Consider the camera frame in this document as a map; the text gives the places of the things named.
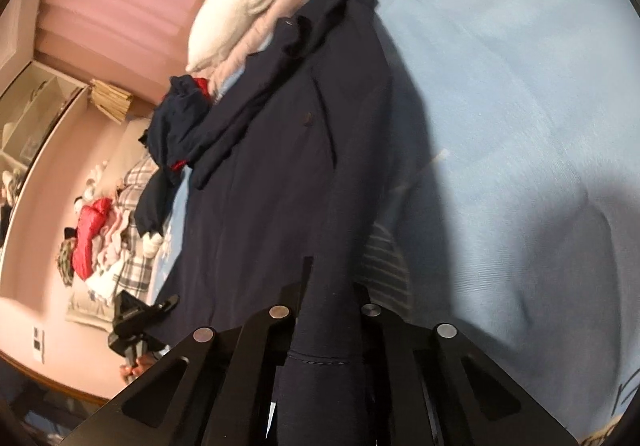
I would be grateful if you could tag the person's left hand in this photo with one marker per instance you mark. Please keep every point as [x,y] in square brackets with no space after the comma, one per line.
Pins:
[135,368]

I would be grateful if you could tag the large navy coat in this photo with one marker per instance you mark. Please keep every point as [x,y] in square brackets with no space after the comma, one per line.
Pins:
[280,186]

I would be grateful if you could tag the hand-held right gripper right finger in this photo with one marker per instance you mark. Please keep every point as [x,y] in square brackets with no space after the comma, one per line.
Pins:
[374,328]

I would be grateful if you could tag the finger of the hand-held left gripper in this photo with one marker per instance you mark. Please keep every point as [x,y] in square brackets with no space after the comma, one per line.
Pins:
[167,302]

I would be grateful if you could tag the straw-coloured curtain tassel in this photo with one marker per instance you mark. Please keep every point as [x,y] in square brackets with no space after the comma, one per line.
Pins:
[111,100]

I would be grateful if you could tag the pale pink clothes heap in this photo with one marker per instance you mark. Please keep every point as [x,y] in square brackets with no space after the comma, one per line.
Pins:
[107,251]

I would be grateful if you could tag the navy and red clothes heap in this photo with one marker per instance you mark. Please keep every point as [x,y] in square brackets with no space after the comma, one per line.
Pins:
[175,131]

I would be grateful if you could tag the red jacket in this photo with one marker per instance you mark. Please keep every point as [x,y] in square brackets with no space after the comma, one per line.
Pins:
[89,236]

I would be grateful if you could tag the white wall outlet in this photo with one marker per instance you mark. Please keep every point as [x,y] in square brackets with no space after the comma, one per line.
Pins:
[38,345]

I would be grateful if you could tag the light blue floral bed sheet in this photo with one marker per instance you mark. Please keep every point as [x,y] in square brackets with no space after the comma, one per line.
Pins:
[500,76]

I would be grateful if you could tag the white wall shelf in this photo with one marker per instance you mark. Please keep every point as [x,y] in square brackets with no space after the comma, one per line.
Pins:
[35,116]

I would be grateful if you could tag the pink curtain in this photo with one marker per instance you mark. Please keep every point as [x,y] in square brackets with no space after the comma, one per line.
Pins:
[110,11]

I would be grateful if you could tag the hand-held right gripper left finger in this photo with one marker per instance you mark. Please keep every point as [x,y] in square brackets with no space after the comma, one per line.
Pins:
[280,328]

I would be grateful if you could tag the grey plaid blanket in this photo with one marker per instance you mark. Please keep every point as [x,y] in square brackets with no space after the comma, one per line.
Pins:
[137,206]

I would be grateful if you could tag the white pillow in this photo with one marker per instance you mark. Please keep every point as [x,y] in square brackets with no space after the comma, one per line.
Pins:
[240,1]

